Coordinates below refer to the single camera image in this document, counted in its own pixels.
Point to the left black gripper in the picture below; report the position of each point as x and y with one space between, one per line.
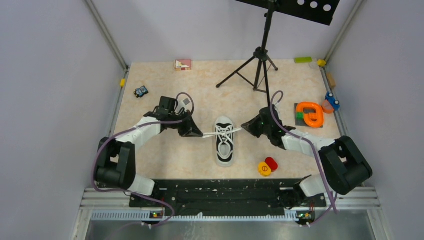
190 129

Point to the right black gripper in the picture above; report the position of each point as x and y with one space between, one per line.
251 126

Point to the black white canvas sneaker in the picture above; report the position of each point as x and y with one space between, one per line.
224 152

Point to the white shoelace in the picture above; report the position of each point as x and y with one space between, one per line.
212 134

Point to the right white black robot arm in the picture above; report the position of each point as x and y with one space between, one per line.
342 166

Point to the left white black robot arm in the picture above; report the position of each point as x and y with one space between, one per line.
115 162

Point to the small blue black toy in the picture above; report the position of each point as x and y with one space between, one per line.
141 91

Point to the dark grey square plate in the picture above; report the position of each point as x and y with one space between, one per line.
298 121

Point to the small green block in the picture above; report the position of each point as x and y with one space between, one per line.
299 115

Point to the red plastic cylinder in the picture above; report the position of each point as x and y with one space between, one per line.
273 165

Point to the yellow plastic cylinder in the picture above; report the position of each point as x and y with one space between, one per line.
264 169

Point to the pink tangram puzzle box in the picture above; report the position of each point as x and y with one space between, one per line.
183 64

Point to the orange translucent cup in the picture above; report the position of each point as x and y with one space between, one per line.
327 107

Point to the black tripod stand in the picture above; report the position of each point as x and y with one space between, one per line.
260 53

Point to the blue toy car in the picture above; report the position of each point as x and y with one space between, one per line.
330 97

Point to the green rectangular block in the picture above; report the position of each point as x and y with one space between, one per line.
302 60

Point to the yellow corner block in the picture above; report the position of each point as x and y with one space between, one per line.
321 62

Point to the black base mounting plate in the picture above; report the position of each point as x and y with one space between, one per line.
233 197

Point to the black perforated stand tray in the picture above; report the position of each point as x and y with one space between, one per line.
318 11

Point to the yellow clip on frame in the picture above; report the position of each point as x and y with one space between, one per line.
122 82

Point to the wooden block on frame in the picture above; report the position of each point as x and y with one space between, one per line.
331 81

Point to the white slotted cable duct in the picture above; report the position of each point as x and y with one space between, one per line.
148 216

